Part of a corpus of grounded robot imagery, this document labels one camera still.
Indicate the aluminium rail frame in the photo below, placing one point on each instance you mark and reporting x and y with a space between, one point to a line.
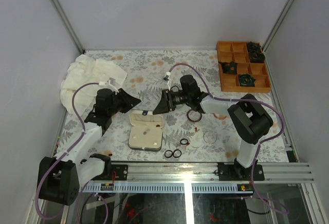
140 177

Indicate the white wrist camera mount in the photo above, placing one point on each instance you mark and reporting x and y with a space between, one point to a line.
166 78
109 84

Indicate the dark green fabric flower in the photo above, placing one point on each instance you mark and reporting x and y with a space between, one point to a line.
246 80

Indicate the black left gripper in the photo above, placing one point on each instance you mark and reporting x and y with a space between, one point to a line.
130 101

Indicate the dark fabric flower orange dots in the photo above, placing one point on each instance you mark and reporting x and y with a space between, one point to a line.
229 67

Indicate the orange divided tray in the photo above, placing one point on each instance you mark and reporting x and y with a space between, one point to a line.
228 51

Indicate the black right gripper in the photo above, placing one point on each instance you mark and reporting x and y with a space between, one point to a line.
163 107

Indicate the pale green jade bangle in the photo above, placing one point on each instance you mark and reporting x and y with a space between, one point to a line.
179 106

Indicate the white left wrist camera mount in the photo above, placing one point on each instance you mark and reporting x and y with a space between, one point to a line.
109 84

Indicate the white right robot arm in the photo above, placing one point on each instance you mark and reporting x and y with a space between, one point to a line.
249 118

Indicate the silver wire bangle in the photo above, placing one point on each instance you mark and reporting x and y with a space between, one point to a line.
210 137

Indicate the cream and navy jewelry box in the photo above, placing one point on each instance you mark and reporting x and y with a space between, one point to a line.
141 121

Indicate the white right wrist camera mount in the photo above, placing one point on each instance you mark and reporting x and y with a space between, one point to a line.
166 78

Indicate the white crumpled cloth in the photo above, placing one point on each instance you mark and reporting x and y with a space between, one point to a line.
80 86

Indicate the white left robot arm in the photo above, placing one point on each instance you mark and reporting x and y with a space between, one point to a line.
72 162

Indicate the dark purple bangle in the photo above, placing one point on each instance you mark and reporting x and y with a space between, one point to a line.
194 116

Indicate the orange-red bangle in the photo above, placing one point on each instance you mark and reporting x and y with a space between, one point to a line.
220 117

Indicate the black bangle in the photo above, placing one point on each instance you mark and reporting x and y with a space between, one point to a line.
175 88

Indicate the floral table mat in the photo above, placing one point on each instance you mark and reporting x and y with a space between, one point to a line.
180 142

